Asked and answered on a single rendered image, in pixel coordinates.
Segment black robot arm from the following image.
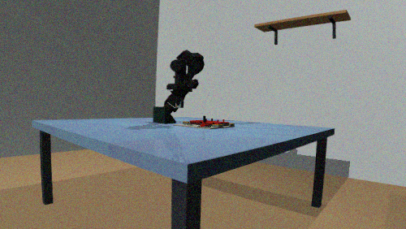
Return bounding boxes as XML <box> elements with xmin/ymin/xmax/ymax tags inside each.
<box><xmin>164</xmin><ymin>50</ymin><xmax>205</xmax><ymax>113</ymax></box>

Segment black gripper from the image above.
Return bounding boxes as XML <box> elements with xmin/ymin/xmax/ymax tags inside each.
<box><xmin>166</xmin><ymin>73</ymin><xmax>192</xmax><ymax>106</ymax></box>

